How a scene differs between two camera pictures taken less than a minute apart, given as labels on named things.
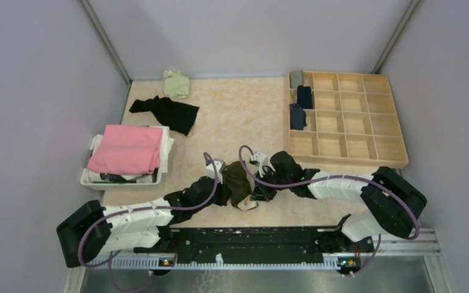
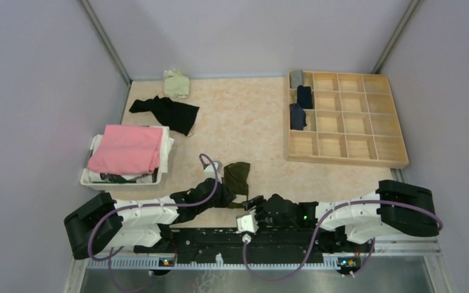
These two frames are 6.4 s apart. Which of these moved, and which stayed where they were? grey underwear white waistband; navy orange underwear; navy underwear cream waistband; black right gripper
Moved: black right gripper
Stayed: grey underwear white waistband; navy underwear cream waistband; navy orange underwear
